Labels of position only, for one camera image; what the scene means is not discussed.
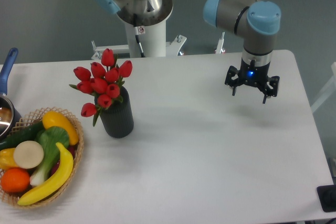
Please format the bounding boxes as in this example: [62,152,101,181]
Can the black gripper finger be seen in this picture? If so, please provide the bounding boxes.
[225,66,245,96]
[258,76,280,104]

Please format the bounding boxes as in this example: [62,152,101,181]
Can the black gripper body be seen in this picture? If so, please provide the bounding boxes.
[238,59,270,89]

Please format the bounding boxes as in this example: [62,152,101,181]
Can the red tulip bouquet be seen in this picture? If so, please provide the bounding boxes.
[69,48,133,125]

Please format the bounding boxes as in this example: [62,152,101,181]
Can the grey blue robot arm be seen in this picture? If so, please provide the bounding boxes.
[95,0,281,98]

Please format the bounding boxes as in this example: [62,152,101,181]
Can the dark grey ribbed vase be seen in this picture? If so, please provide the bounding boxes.
[92,84,134,138]

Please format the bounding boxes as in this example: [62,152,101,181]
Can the black device at table edge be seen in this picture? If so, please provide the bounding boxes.
[317,185,336,212]

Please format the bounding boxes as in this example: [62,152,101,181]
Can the yellow plastic lemon squash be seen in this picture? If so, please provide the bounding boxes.
[42,111,79,146]

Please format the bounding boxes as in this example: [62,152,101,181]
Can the green white bok choy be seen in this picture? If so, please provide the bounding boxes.
[30,126,69,187]

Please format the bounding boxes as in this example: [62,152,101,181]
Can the yellow plastic banana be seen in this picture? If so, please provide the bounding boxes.
[17,142,74,206]

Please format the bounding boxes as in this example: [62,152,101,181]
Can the dark green cucumber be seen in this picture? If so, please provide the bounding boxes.
[1,121,45,151]

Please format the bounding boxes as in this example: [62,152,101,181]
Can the beige round disc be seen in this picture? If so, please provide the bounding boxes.
[13,141,44,169]

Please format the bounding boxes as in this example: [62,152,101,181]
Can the yellow bell pepper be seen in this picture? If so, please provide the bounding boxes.
[0,148,19,170]

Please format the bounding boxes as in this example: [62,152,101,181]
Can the orange plastic orange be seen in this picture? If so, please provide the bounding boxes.
[1,168,30,193]

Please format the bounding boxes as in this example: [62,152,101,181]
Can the woven wicker basket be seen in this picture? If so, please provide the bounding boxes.
[1,107,84,209]

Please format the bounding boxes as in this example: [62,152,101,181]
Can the white frame at right edge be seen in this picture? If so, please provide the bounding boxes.
[311,62,335,113]

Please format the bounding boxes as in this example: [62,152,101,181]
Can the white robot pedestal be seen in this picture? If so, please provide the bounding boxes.
[95,0,187,58]

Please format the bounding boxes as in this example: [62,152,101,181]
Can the black cable on pedestal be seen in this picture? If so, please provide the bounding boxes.
[132,13,146,58]

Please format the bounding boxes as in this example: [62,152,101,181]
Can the blue handled saucepan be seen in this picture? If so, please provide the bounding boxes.
[1,48,21,140]

